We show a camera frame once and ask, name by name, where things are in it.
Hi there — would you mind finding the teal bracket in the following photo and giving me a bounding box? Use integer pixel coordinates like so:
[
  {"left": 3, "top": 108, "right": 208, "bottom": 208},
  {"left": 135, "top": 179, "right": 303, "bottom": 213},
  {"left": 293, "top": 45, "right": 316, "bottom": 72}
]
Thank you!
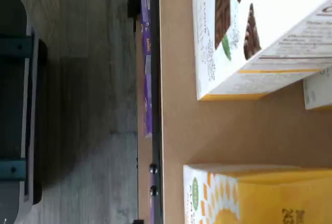
[
  {"left": 0, "top": 35, "right": 34, "bottom": 59},
  {"left": 0, "top": 158, "right": 27, "bottom": 181}
]

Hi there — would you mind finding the Simple Mills almond flour box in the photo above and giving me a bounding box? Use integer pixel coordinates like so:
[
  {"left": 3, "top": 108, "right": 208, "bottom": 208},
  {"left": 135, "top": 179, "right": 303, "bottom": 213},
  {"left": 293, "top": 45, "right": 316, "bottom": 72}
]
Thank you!
[{"left": 182, "top": 164, "right": 332, "bottom": 224}]

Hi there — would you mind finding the dark grey base platform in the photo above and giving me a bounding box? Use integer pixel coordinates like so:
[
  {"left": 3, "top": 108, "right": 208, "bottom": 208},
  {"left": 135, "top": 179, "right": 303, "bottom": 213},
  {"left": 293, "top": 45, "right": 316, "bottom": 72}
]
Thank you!
[{"left": 0, "top": 0, "right": 49, "bottom": 224}]

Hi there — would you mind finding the purple Annie's snack box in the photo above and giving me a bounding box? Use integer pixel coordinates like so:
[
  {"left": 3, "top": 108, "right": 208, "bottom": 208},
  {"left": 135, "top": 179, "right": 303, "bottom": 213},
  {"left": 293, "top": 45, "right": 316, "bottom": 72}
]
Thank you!
[
  {"left": 148, "top": 176, "right": 157, "bottom": 224},
  {"left": 143, "top": 54, "right": 154, "bottom": 138},
  {"left": 140, "top": 0, "right": 152, "bottom": 57}
]

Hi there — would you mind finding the brown particle board shelf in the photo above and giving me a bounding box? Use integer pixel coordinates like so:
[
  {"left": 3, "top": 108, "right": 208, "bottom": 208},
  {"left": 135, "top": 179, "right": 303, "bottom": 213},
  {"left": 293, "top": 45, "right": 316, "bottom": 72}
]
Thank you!
[{"left": 158, "top": 0, "right": 332, "bottom": 224}]

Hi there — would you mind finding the white Sweet Thins box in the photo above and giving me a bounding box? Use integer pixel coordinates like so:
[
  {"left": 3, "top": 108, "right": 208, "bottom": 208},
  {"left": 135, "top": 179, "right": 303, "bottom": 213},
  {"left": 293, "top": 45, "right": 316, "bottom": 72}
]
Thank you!
[
  {"left": 302, "top": 66, "right": 332, "bottom": 111},
  {"left": 191, "top": 0, "right": 332, "bottom": 102}
]

